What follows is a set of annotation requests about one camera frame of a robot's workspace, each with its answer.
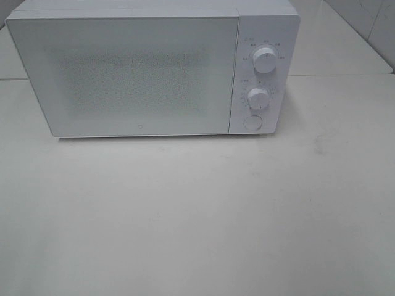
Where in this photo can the round white door button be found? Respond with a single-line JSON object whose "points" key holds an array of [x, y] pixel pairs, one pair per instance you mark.
{"points": [[253, 123]]}

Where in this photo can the white dial knob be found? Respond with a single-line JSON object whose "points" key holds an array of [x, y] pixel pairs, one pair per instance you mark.
{"points": [[258, 98], [264, 59]]}

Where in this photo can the white microwave door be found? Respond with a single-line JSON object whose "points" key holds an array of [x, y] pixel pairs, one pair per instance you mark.
{"points": [[130, 77]]}

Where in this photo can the white microwave oven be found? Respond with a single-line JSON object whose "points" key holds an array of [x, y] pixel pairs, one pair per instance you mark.
{"points": [[273, 23]]}

